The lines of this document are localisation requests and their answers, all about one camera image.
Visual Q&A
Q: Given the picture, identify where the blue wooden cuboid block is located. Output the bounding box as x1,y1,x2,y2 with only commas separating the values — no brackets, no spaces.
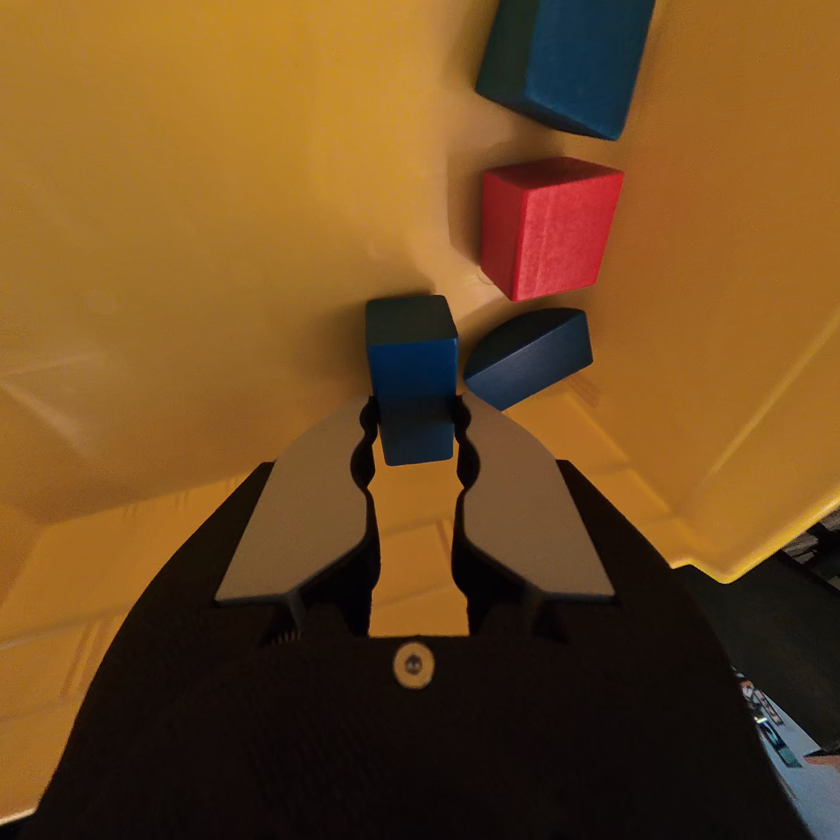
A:
364,295,459,467

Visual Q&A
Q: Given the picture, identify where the yellow plastic bin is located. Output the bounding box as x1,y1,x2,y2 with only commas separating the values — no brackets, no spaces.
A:
0,0,840,824

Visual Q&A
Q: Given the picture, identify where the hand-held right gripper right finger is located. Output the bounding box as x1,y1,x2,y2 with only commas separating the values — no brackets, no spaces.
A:
451,392,616,634

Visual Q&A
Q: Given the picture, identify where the navy half-round wooden block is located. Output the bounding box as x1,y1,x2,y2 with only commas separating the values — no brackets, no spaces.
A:
462,307,595,412

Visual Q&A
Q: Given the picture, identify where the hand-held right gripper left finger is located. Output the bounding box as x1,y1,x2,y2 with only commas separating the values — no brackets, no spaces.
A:
215,394,383,634

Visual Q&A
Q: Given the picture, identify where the large blue wooden block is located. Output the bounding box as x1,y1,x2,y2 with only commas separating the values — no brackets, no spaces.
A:
474,0,657,142

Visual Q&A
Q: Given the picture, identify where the red wooden block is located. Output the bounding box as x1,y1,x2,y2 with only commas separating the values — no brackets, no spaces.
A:
479,157,626,303

